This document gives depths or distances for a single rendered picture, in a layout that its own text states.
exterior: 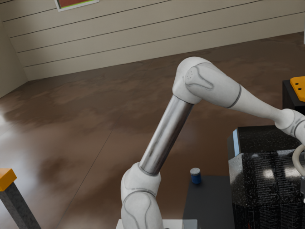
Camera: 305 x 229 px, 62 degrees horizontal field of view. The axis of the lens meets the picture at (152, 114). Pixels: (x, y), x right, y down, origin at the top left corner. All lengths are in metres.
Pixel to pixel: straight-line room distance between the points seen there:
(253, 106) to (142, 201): 0.55
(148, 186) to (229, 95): 0.55
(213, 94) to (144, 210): 0.51
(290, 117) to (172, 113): 0.55
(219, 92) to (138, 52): 7.21
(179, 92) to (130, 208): 0.49
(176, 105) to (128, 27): 6.97
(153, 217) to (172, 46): 7.01
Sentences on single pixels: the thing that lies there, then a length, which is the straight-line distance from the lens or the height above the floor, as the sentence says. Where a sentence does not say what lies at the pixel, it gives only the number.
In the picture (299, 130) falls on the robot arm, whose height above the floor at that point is 1.17.
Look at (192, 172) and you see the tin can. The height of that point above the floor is 0.15.
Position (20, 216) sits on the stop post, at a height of 0.77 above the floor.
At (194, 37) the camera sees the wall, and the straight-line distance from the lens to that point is 7.74.
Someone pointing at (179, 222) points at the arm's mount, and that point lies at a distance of 1.32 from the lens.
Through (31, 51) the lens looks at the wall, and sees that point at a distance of 9.49.
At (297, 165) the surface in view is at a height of 0.93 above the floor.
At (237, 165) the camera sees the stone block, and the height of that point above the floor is 0.73.
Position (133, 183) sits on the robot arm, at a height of 1.10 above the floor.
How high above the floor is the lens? 1.84
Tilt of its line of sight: 25 degrees down
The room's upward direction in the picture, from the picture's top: 14 degrees counter-clockwise
